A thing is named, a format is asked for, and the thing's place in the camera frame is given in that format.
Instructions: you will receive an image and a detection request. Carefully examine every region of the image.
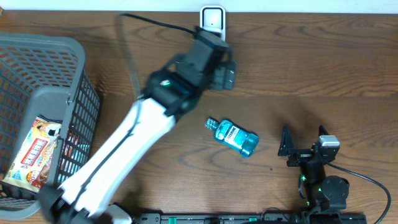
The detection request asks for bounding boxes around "white barcode scanner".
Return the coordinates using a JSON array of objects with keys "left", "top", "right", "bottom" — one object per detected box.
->
[{"left": 200, "top": 6, "right": 226, "bottom": 41}]

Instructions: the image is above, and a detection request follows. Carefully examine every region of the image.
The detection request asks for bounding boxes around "grey plastic shopping basket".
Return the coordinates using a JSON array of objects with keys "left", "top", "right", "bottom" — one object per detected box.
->
[{"left": 0, "top": 32, "right": 101, "bottom": 222}]

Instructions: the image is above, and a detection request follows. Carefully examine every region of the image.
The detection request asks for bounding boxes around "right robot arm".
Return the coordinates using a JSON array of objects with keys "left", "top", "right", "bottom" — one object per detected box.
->
[{"left": 278, "top": 126, "right": 349, "bottom": 223}]

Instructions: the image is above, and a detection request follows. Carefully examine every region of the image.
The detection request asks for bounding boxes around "yellow snack bag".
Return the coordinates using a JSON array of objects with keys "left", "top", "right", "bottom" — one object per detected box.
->
[{"left": 1, "top": 115, "right": 62, "bottom": 194}]

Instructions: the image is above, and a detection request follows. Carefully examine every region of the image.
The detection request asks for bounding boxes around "blue mouthwash bottle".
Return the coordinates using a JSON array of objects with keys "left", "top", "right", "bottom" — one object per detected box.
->
[{"left": 205, "top": 118, "right": 259, "bottom": 157}]

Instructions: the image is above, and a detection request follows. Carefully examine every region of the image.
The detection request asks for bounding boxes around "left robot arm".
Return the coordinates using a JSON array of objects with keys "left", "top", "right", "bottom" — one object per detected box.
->
[{"left": 39, "top": 27, "right": 234, "bottom": 223}]

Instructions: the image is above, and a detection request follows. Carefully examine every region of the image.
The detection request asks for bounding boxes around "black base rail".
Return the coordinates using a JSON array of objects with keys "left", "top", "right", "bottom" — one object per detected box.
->
[{"left": 132, "top": 212, "right": 367, "bottom": 224}]

